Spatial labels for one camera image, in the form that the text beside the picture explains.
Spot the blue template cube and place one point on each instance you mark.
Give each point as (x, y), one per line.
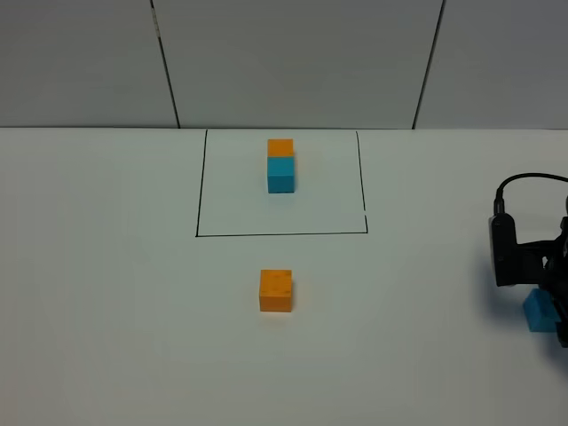
(281, 174)

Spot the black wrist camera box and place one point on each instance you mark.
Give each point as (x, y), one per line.
(503, 240)

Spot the orange template cube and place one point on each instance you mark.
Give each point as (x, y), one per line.
(280, 147)

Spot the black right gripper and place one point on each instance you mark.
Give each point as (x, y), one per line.
(544, 263)

